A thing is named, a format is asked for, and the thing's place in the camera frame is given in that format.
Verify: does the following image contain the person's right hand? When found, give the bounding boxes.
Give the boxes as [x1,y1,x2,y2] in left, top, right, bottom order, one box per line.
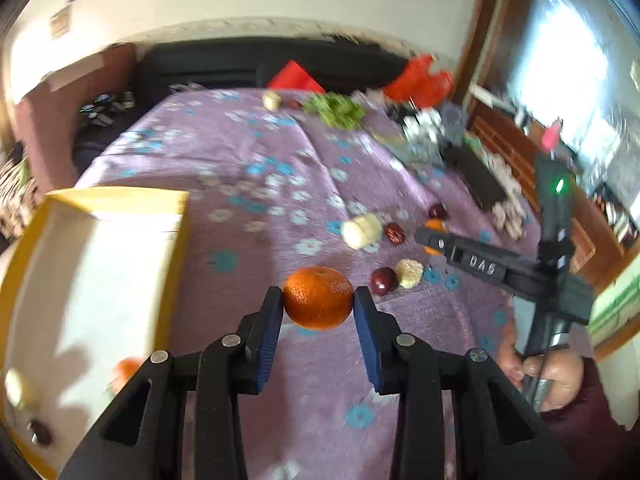
[497,320,585,412]

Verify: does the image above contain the small corn cob piece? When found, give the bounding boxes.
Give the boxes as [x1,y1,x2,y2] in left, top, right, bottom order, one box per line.
[395,259,424,289]

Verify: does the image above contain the white work gloves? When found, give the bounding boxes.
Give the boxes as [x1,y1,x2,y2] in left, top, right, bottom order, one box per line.
[484,154,526,240]

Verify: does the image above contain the wooden cabinet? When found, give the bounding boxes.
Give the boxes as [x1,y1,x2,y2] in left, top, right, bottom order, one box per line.
[469,99,639,296]

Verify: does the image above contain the red jujube date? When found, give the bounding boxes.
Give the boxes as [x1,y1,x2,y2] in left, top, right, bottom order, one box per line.
[383,222,406,246]

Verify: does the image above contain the large corn cob piece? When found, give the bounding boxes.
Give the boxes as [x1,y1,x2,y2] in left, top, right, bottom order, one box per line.
[341,214,383,250]

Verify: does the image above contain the black smartphone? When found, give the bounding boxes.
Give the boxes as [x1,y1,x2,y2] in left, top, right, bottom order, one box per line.
[442,145,506,211]

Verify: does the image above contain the small orange mandarin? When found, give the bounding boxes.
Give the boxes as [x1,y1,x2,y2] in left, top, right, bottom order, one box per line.
[424,218,448,257]

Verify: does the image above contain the pink water bottle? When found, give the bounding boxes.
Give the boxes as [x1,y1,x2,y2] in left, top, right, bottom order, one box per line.
[540,118,563,153]

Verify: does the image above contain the purple floral tablecloth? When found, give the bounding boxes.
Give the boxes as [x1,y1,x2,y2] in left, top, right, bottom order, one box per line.
[78,89,540,479]

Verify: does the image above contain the yellow white cardboard tray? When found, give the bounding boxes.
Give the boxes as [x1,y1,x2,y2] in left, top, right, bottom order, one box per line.
[1,186,190,479]

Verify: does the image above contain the grey slotted spatula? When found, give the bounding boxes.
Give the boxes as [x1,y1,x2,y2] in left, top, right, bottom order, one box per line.
[439,100,469,145]

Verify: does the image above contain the white garlic bunch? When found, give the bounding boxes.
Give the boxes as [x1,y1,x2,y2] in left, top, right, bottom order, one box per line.
[402,107,442,144]

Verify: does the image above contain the green lettuce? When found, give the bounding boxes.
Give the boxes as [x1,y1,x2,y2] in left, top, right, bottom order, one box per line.
[304,92,367,130]

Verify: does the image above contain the far corn cob piece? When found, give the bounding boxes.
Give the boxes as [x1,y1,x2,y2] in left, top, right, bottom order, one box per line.
[262,90,282,112]

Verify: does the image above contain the red plastic bag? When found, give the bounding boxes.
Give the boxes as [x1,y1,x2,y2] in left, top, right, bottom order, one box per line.
[383,54,452,108]

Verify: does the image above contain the corn cob piece in tray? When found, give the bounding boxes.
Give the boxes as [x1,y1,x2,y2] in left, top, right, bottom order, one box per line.
[4,368,38,411]

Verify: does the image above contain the black leather sofa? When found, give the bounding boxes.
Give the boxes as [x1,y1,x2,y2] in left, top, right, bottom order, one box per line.
[72,35,408,174]

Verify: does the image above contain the patterned blanket bed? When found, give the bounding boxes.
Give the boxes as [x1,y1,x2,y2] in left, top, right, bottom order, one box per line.
[0,142,41,242]

